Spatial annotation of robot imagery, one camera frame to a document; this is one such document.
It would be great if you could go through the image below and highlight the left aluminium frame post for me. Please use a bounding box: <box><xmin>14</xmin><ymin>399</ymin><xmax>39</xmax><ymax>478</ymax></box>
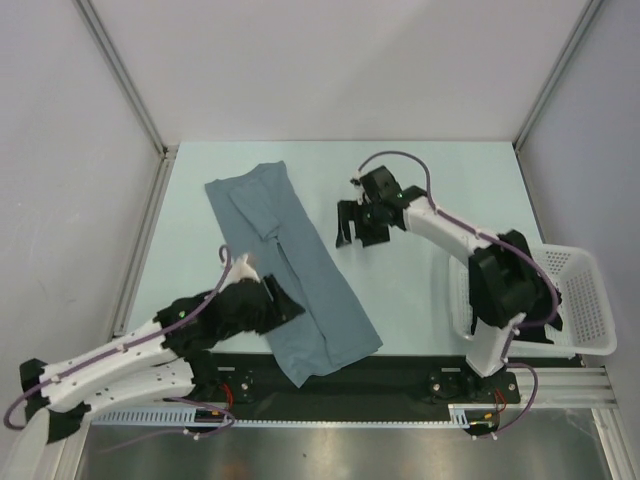
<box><xmin>72</xmin><ymin>0</ymin><xmax>180</xmax><ymax>166</ymax></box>

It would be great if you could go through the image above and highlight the aluminium frame post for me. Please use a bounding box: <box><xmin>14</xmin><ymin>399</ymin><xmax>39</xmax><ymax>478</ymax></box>
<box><xmin>512</xmin><ymin>0</ymin><xmax>606</xmax><ymax>156</ymax></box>
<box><xmin>72</xmin><ymin>0</ymin><xmax>180</xmax><ymax>166</ymax></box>

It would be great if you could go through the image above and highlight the white slotted cable duct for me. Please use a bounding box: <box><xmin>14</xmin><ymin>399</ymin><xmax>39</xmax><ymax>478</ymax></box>
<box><xmin>92</xmin><ymin>405</ymin><xmax>232</xmax><ymax>427</ymax></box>
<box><xmin>448</xmin><ymin>404</ymin><xmax>505</xmax><ymax>429</ymax></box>

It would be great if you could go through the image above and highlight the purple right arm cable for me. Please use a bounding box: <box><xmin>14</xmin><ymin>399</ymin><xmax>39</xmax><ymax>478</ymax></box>
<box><xmin>357</xmin><ymin>151</ymin><xmax>561</xmax><ymax>444</ymax></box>

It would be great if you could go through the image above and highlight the aluminium front rail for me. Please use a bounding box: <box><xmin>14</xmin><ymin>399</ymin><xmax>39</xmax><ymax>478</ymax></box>
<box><xmin>532</xmin><ymin>367</ymin><xmax>617</xmax><ymax>409</ymax></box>

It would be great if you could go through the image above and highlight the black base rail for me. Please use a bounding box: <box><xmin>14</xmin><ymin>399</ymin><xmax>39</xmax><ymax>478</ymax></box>
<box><xmin>190</xmin><ymin>353</ymin><xmax>520</xmax><ymax>423</ymax></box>

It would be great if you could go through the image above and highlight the white slotted cable duct right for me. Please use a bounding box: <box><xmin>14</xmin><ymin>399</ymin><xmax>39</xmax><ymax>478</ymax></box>
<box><xmin>448</xmin><ymin>404</ymin><xmax>505</xmax><ymax>429</ymax></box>

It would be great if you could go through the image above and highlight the black t shirt in basket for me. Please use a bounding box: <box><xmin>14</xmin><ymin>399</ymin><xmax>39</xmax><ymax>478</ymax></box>
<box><xmin>470</xmin><ymin>286</ymin><xmax>563</xmax><ymax>344</ymax></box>

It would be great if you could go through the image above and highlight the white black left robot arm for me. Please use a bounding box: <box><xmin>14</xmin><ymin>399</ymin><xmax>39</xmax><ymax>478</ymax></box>
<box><xmin>19</xmin><ymin>275</ymin><xmax>305</xmax><ymax>443</ymax></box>

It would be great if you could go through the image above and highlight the white perforated plastic basket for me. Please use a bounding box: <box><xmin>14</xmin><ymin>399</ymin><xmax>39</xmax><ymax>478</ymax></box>
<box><xmin>449</xmin><ymin>244</ymin><xmax>617</xmax><ymax>357</ymax></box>

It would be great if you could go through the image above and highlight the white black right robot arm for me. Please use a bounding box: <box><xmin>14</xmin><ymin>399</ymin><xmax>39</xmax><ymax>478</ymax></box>
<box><xmin>336</xmin><ymin>167</ymin><xmax>563</xmax><ymax>401</ymax></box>

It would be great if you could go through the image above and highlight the right aluminium frame post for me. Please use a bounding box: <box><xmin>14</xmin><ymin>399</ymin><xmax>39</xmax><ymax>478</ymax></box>
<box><xmin>512</xmin><ymin>0</ymin><xmax>606</xmax><ymax>156</ymax></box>

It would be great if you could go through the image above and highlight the light blue t shirt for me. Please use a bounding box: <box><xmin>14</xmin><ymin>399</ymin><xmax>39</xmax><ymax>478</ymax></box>
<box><xmin>205</xmin><ymin>162</ymin><xmax>383</xmax><ymax>387</ymax></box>

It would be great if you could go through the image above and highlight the white slotted cable duct left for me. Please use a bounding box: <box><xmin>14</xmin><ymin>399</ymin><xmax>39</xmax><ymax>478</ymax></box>
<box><xmin>92</xmin><ymin>405</ymin><xmax>232</xmax><ymax>427</ymax></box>

